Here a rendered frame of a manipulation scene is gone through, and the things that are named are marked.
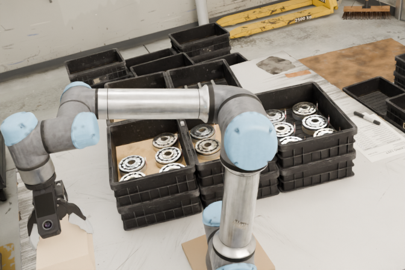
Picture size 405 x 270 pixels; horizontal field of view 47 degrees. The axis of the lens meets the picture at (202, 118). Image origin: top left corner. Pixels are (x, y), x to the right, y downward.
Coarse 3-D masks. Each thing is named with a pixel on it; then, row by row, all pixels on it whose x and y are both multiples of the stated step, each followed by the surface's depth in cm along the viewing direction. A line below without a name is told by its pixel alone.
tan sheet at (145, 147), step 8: (128, 144) 196; (136, 144) 195; (144, 144) 194; (120, 152) 191; (128, 152) 190; (136, 152) 190; (144, 152) 189; (152, 152) 188; (120, 160) 187; (152, 160) 184; (184, 160) 181; (152, 168) 179; (160, 168) 179; (120, 176) 178
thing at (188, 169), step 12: (132, 120) 192; (144, 120) 192; (180, 120) 187; (108, 132) 187; (108, 144) 179; (108, 156) 172; (192, 156) 166; (108, 168) 166; (180, 168) 161; (192, 168) 161; (132, 180) 159; (144, 180) 159; (156, 180) 160
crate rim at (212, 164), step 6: (186, 126) 183; (186, 132) 179; (192, 144) 172; (192, 150) 169; (198, 162) 162; (204, 162) 162; (210, 162) 161; (216, 162) 162; (198, 168) 162; (204, 168) 162; (210, 168) 162
